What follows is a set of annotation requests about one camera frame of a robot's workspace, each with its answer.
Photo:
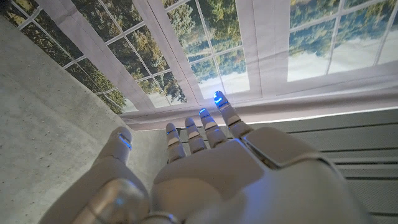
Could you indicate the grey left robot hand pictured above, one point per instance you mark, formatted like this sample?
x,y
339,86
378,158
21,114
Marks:
x,y
236,180

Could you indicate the printed window backdrop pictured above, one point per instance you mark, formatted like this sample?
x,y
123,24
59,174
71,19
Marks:
x,y
217,31

